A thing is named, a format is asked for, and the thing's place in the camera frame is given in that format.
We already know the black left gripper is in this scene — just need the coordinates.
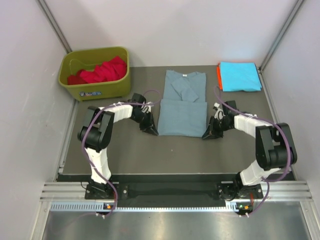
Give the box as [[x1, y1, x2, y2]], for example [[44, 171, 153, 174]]
[[131, 110, 158, 136]]

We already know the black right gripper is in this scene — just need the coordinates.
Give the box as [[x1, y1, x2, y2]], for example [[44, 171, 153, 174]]
[[202, 115, 233, 140]]

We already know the grey-blue t-shirt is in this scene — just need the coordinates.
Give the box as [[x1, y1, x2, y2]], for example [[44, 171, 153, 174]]
[[158, 70, 208, 138]]

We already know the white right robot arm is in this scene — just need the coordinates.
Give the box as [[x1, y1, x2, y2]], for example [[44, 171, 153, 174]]
[[201, 100, 298, 201]]

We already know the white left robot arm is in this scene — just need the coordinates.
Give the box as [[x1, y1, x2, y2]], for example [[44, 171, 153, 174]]
[[77, 93, 159, 200]]

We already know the folded cyan t-shirt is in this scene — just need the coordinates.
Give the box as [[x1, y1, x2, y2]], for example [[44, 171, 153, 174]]
[[219, 61, 262, 92]]

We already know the folded orange t-shirt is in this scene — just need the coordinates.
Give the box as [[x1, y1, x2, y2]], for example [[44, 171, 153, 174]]
[[216, 64, 223, 90]]

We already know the red t-shirt in bin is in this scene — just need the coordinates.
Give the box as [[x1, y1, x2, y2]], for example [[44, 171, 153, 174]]
[[67, 56, 128, 85]]

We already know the olive green plastic bin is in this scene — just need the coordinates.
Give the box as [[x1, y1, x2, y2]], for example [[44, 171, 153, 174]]
[[58, 46, 131, 102]]

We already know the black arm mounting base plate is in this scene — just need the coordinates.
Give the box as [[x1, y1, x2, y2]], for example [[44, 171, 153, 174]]
[[84, 179, 263, 201]]

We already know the aluminium front frame rail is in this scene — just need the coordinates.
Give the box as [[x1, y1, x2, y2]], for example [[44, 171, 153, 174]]
[[40, 181, 313, 202]]

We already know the aluminium right corner post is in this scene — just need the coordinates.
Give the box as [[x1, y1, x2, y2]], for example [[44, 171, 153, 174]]
[[258, 0, 307, 71]]

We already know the aluminium corner post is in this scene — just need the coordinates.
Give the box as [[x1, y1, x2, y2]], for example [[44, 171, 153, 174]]
[[258, 0, 307, 71], [36, 0, 72, 53]]

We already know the slotted grey cable duct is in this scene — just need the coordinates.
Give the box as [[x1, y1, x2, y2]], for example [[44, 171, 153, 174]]
[[50, 201, 252, 213]]

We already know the aluminium left corner post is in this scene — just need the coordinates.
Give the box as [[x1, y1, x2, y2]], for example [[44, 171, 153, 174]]
[[36, 0, 72, 53]]

